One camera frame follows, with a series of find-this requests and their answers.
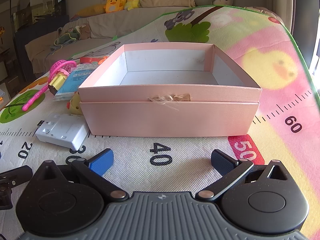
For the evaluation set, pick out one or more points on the brown plush toy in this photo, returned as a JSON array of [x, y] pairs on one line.
[[84, 31]]

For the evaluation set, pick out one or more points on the dark cabinet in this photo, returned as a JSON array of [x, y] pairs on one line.
[[21, 37]]

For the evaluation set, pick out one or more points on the long yellow pillow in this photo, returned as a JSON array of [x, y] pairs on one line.
[[91, 10]]

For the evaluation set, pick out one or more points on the pink plastic net scoop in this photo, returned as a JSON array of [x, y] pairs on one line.
[[62, 66]]

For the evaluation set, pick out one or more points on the printed cartoon play mat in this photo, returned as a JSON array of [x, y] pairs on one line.
[[275, 92]]

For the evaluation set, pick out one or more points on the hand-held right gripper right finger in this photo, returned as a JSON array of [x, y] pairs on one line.
[[222, 163]]

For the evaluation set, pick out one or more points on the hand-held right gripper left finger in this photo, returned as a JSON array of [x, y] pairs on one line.
[[102, 163]]

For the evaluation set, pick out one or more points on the green plush toy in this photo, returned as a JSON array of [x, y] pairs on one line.
[[65, 38]]

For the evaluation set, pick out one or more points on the glass fish tank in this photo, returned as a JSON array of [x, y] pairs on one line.
[[37, 10]]

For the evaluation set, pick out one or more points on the yellow duck plush backpack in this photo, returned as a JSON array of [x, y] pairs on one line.
[[114, 3]]

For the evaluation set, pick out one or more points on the white battery charger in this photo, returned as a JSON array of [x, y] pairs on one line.
[[62, 133]]

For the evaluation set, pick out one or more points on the pink cardboard box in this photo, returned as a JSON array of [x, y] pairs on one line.
[[162, 122]]

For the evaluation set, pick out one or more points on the yellow toy figure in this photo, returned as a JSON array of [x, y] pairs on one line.
[[75, 105]]

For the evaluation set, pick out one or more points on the grey sofa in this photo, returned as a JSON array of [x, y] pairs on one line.
[[125, 22]]

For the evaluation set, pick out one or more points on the gold and pink toy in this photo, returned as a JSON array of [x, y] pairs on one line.
[[58, 82]]

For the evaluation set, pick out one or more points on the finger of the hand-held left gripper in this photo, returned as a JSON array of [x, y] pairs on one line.
[[17, 173]]

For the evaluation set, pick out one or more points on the blue printed packet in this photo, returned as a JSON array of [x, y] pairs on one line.
[[78, 77]]

